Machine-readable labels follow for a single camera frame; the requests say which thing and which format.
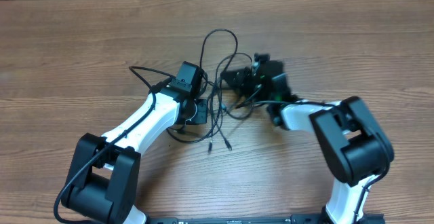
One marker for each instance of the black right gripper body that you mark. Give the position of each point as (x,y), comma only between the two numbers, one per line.
(242,78)

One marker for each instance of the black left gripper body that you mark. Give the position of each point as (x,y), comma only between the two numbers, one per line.
(200,116)

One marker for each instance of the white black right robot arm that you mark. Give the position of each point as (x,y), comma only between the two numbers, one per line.
(355,148)

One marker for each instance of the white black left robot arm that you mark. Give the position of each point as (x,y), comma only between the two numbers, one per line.
(102,179)

